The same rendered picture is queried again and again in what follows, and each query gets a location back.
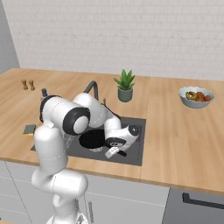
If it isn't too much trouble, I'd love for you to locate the grey soap dispenser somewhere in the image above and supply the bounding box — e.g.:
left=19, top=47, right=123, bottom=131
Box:
left=40, top=87, right=49, bottom=103

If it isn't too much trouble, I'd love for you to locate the grey dishwasher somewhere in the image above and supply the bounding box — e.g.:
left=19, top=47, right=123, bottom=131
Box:
left=162, top=187, right=224, bottom=224

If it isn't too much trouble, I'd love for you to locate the white drawer front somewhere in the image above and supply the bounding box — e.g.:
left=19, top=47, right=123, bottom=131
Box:
left=85, top=174, right=171, bottom=207

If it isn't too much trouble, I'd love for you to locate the white cupboard run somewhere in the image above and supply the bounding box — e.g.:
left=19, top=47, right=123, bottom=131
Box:
left=0, top=160, right=56, bottom=224

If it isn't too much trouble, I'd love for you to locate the green and yellow sponge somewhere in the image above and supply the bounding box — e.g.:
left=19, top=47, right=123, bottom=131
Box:
left=23, top=123, right=38, bottom=137

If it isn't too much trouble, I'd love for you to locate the green plant in grey pot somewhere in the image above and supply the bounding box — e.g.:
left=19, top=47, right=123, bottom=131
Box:
left=113, top=68, right=137, bottom=103

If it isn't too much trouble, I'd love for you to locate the black pan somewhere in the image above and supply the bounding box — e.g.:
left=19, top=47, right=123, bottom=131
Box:
left=78, top=129, right=128, bottom=158

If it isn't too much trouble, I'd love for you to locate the white cupboard door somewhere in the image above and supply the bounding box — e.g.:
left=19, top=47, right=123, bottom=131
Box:
left=78, top=192, right=167, bottom=224

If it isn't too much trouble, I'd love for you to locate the dark grey tap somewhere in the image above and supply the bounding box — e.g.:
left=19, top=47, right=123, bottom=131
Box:
left=83, top=80, right=101, bottom=99

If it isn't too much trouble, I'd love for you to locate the black dishwasher handle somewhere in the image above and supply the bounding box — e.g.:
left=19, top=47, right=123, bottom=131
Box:
left=181, top=192, right=224, bottom=210

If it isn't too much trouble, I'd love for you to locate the dark grey sink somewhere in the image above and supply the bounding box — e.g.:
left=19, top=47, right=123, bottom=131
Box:
left=30, top=115, right=147, bottom=167

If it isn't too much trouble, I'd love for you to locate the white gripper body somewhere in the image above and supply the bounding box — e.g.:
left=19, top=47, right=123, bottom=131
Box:
left=104, top=146, right=122, bottom=159

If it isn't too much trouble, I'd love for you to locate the grey cupboard handle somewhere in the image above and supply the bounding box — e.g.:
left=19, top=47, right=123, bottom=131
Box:
left=87, top=200, right=95, bottom=223

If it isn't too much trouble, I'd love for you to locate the grey bowl of fruit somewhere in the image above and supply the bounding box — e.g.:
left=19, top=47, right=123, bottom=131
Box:
left=178, top=86, right=216, bottom=110

